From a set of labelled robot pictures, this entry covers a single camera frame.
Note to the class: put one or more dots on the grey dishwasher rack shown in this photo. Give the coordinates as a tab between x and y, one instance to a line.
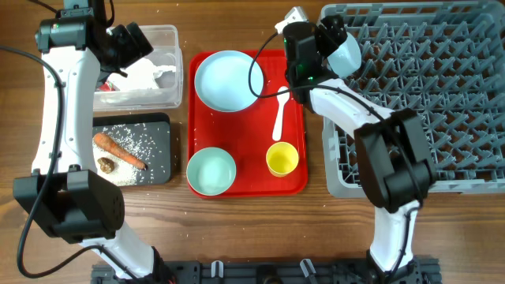
445	60

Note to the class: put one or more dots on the small light blue bowl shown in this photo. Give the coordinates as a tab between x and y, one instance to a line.
347	58

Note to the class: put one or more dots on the yellow plastic cup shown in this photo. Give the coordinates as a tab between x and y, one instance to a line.
282	159

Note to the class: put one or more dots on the red snack wrapper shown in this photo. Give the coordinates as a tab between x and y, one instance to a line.
106	87

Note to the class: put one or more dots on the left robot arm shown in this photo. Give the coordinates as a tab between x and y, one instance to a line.
64	195

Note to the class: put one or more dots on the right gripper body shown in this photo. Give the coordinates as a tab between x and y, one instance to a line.
324	42

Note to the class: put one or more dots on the orange carrot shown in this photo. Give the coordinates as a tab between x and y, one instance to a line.
106	143

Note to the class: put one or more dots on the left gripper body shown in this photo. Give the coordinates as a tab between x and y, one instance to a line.
124	48

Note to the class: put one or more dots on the clear plastic waste bin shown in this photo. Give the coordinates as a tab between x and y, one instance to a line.
166	51

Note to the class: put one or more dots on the large light blue plate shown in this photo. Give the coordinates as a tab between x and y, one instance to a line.
222	81

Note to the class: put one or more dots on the black waste tray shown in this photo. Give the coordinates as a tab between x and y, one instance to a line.
158	125

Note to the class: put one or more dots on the white plastic spoon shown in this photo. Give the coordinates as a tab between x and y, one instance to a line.
283	98

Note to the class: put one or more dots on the brown mushroom piece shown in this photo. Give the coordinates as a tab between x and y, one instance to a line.
106	165

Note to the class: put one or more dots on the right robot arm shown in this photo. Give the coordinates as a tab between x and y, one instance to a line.
395	165

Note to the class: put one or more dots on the white rice pile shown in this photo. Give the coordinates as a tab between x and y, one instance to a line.
136	140

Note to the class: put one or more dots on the red serving tray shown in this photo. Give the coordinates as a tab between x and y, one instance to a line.
246	136

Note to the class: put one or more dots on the white napkin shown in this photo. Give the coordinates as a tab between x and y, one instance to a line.
141	75

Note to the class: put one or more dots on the light green bowl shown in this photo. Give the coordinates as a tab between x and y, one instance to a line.
211	171

